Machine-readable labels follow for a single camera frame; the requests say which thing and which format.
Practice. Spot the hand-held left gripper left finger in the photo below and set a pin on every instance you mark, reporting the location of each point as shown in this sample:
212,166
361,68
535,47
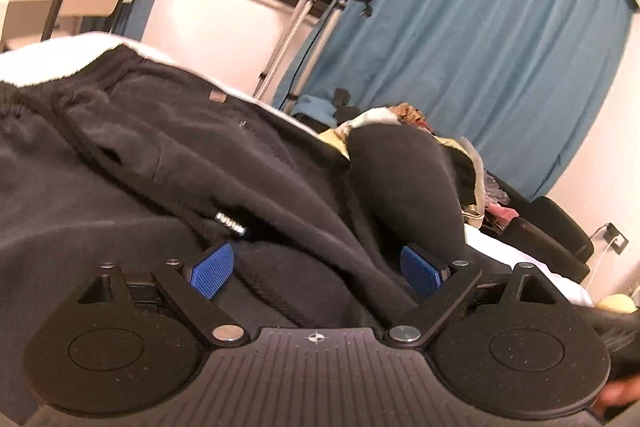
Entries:
212,271

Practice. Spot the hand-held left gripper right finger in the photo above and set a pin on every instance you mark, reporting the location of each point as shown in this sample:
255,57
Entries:
419,269

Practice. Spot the black sweatpants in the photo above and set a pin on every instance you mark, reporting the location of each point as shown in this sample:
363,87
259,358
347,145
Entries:
150,167

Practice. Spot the pile of mixed clothes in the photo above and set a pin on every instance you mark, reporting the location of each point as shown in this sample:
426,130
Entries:
475,177

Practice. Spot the black rounded garment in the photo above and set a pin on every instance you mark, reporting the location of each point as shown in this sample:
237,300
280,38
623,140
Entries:
400,177

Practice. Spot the black sofa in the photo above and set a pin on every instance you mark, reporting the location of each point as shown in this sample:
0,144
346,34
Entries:
555,232

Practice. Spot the light blue cloth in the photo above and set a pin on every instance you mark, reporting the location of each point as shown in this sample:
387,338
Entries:
312,108

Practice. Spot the pale yellow cushion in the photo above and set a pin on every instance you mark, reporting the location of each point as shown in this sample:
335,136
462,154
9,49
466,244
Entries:
617,303

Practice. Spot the wide blue curtain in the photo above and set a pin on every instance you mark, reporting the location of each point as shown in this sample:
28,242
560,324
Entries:
475,37

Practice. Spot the garment steamer stand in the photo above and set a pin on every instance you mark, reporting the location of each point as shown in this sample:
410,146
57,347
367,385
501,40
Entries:
320,7

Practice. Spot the wall outlet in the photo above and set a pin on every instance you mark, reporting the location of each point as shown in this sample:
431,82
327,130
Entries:
620,244

